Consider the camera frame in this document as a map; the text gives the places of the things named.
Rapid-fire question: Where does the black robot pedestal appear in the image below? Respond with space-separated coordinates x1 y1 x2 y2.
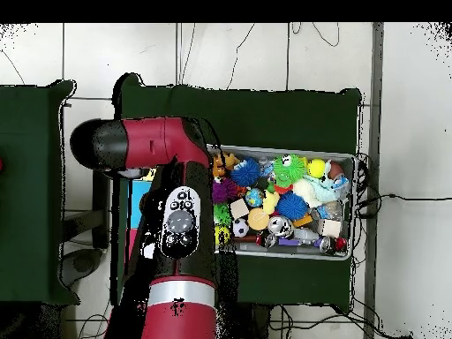
246 303 272 339

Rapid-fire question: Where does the green spiky puffer toy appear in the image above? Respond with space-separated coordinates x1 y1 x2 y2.
272 154 306 188

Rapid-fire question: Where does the black cable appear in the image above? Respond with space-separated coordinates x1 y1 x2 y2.
356 192 452 218

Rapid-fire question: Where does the wooden box with three holes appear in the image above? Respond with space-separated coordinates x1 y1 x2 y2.
123 168 157 276

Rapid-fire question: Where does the blue puffer ball with eyes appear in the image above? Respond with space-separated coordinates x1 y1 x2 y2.
230 157 263 188

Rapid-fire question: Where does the small soccer ball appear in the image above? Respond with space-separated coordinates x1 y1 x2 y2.
232 217 250 238

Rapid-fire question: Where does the plain blue puffer ball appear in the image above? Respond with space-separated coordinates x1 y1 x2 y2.
275 191 310 222

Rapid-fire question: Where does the purple spiky monster toy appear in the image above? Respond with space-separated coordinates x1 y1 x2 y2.
212 177 238 205

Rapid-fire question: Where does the mint green cloth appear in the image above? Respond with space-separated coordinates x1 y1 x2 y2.
305 172 349 203

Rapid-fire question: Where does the globe print ball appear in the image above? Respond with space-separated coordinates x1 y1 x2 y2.
245 187 265 208

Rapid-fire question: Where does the yellow smiley ball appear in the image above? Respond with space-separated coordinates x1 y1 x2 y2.
215 225 231 246

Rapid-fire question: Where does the black stand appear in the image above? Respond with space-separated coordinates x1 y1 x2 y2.
63 170 112 250

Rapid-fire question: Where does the yellow tennis ball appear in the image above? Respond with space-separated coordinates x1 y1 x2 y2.
305 158 328 178

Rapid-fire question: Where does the grey floor strip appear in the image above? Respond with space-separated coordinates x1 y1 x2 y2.
363 22 385 339

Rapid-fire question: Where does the cream fluffy cloth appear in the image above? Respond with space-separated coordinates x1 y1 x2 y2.
291 177 322 207

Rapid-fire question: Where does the metal mesh bin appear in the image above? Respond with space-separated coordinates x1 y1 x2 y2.
207 144 358 261

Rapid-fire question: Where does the grey rounded stand base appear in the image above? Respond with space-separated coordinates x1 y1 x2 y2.
58 247 104 288

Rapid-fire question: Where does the dark green tablecloth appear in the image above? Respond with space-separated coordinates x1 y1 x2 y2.
0 79 81 305
111 72 363 313

